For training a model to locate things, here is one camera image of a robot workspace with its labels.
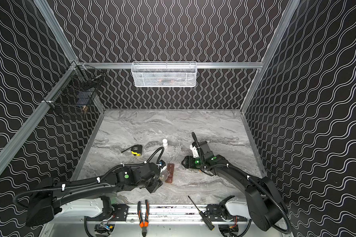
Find brown pill organizer box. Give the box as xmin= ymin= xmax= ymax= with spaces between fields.
xmin=165 ymin=163 xmax=175 ymax=184

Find white pill bottle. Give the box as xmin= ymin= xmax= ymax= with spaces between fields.
xmin=162 ymin=139 xmax=168 ymax=148

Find small amber glass vial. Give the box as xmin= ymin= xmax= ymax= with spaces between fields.
xmin=159 ymin=169 xmax=170 ymax=182

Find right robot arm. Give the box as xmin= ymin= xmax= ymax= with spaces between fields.
xmin=182 ymin=132 xmax=292 ymax=235

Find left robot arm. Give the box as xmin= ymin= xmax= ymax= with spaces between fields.
xmin=12 ymin=147 xmax=165 ymax=227

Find yellow black tape measure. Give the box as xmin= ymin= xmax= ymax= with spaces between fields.
xmin=121 ymin=144 xmax=143 ymax=156

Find black screwdriver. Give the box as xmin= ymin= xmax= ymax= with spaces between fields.
xmin=188 ymin=196 xmax=215 ymax=231

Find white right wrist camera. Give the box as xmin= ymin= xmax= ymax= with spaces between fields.
xmin=190 ymin=144 xmax=199 ymax=158

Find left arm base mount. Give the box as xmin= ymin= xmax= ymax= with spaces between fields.
xmin=86 ymin=204 xmax=129 ymax=222

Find orange handled pliers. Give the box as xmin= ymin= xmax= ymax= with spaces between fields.
xmin=137 ymin=199 xmax=150 ymax=237

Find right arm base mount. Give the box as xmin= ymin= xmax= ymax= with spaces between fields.
xmin=204 ymin=204 xmax=235 ymax=222

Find white wire mesh basket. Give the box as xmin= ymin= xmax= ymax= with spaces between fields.
xmin=131 ymin=61 xmax=198 ymax=87

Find black wire basket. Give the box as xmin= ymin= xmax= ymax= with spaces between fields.
xmin=48 ymin=64 xmax=104 ymax=120

